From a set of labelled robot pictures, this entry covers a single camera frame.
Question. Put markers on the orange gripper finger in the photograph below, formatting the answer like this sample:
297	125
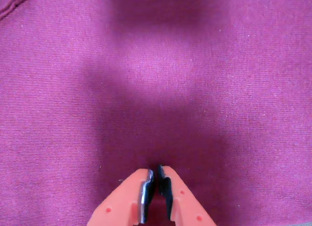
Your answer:
122	201
185	201

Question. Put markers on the maroon cloth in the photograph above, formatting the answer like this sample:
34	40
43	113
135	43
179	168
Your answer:
156	84

